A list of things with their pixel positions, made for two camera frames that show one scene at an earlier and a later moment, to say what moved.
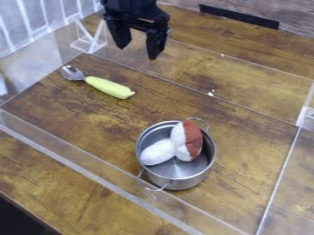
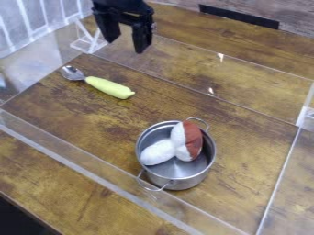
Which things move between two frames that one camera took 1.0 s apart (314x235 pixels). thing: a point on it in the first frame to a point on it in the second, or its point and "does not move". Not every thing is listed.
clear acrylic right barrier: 290,211 does not move
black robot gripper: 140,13 to 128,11
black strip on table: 240,16 does not move
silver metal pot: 175,173 does not move
